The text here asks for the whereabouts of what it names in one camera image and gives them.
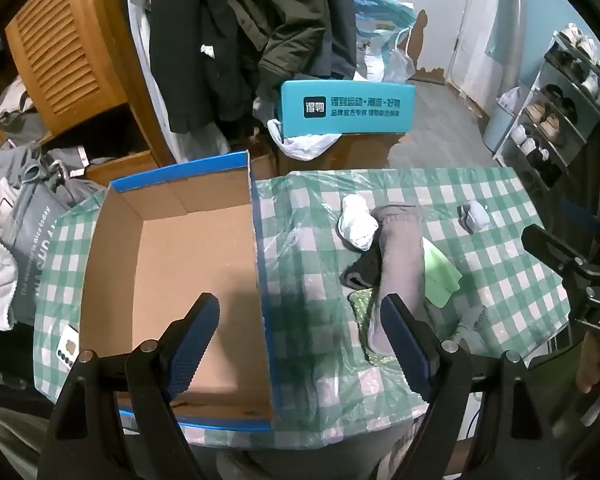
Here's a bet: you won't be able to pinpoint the grey printed bag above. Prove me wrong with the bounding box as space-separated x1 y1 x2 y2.
10 182 88 326

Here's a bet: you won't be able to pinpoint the dark olive hanging jacket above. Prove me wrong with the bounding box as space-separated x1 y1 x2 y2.
230 0 356 106

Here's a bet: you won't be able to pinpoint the blue-rimmed cardboard box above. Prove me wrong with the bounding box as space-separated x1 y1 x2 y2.
78 150 276 433

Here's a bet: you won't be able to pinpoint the grey hoodie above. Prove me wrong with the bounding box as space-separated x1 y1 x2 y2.
0 142 106 211

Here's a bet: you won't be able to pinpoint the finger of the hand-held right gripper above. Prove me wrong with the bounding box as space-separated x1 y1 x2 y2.
521 224 600 286

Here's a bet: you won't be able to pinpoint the grey shoe rack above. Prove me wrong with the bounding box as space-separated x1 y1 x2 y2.
495 30 600 191

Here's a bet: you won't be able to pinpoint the black garment with white label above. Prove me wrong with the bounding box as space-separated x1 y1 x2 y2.
42 145 93 178

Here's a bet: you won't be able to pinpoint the green checked tablecloth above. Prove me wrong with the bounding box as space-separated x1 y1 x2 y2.
32 165 573 453

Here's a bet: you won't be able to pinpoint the brown cardboard carton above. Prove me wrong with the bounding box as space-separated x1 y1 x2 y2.
250 132 406 181

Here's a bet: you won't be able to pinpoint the person's right hand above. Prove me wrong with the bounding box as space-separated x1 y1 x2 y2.
576 332 600 395

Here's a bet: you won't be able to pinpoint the black cloth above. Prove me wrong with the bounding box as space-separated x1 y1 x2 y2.
340 247 383 291

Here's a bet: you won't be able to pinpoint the group of shoes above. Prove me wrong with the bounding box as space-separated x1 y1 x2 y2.
510 22 600 186

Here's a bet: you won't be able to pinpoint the person's trousers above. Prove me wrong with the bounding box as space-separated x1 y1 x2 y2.
0 406 431 480

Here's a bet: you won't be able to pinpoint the wide wooden louvred door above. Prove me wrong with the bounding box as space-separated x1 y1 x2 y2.
5 0 153 133

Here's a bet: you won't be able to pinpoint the white sock bundle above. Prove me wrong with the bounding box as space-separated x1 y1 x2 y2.
336 194 379 252

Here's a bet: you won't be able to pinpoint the light green cloth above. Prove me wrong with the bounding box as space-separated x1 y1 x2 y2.
420 236 463 307

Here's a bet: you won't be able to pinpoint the blue and white plastic bag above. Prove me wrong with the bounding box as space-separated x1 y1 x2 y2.
352 0 418 83

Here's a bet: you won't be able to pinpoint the wooden wardrobe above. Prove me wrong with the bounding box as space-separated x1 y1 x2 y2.
0 0 181 186

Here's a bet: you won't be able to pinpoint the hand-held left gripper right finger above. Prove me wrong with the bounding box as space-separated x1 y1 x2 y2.
379 294 571 480

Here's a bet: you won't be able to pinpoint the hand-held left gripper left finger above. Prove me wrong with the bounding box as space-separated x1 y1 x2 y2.
36 292 221 480

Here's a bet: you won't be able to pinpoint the white hanging garment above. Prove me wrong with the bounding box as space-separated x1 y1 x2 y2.
119 0 231 163

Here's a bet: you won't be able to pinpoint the grey cloth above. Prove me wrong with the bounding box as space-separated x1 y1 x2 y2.
367 201 428 356

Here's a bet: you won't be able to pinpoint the light blue trash bin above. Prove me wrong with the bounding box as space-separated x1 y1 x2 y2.
482 87 523 153

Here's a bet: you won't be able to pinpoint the small grey sock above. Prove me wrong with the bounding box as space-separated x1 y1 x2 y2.
456 200 491 234

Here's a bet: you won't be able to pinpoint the white door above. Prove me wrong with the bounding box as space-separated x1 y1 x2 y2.
447 0 526 96

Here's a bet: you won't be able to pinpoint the black hanging coat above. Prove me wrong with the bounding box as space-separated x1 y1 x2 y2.
149 0 261 133

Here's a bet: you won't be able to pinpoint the grey clothes pile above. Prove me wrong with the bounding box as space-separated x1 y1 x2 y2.
0 75 46 131

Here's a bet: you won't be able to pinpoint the green sequin cloth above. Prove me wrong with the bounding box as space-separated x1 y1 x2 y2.
347 287 396 361

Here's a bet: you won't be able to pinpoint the teal printed box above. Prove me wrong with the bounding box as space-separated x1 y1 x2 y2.
280 79 417 140

